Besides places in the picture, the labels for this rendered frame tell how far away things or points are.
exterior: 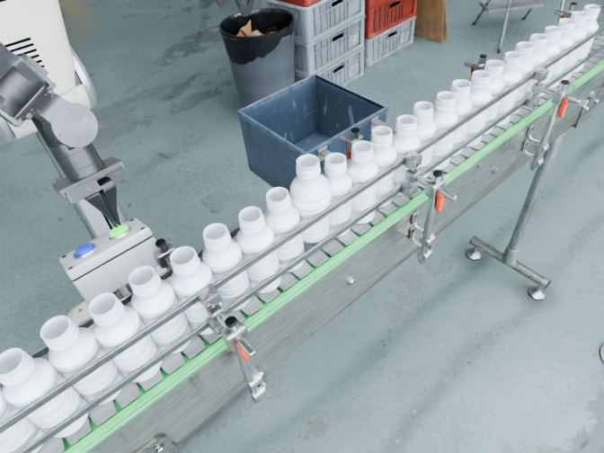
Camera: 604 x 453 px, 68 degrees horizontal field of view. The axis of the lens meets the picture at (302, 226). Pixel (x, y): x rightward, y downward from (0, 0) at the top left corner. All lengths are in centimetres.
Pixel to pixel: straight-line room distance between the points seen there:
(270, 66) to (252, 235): 218
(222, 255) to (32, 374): 28
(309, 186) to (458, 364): 130
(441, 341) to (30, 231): 219
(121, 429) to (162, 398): 7
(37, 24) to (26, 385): 68
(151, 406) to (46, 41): 72
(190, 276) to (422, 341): 138
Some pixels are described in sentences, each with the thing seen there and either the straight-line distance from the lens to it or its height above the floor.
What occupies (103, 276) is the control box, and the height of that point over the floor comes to 109.
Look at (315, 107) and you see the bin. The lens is 157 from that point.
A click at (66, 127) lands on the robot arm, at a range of 67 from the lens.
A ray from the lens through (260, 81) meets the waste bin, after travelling 284.
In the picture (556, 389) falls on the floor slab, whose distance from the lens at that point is 195.
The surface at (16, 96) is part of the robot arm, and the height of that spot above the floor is 135.
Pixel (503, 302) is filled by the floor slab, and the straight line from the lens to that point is 210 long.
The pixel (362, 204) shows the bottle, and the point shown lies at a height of 106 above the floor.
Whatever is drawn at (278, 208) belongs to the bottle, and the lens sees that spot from 70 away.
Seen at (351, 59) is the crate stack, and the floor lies 17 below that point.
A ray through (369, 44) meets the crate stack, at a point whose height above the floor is 18.
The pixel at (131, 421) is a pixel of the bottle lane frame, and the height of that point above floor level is 97.
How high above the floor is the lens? 162
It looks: 45 degrees down
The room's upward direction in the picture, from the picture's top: 6 degrees counter-clockwise
